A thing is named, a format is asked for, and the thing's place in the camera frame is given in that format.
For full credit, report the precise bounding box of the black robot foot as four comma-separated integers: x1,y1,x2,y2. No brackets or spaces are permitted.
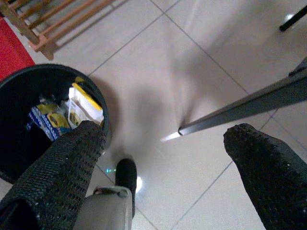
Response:
114,158,138,219

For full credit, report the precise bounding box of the black furniture leg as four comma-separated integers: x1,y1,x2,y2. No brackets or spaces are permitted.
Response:
279,4,307,32

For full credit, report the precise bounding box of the blue yellow snack packet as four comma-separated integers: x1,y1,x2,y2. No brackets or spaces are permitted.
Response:
28,103,72,142

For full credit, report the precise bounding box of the wooden slatted rack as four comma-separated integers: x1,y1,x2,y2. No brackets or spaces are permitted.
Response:
0,0,130,60

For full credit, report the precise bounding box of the grey metal table leg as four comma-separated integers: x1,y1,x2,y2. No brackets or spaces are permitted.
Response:
177,57,307,137

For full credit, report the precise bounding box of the red floor mat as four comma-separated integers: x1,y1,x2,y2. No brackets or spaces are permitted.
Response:
0,16,36,82

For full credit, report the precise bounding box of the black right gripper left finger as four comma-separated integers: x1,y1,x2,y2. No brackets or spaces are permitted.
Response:
0,120,106,230

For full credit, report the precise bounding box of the black round rubbish bin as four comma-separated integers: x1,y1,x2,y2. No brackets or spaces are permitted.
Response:
0,63,113,185

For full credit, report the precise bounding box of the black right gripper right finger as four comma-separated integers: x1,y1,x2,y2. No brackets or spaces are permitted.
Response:
223,123,307,230

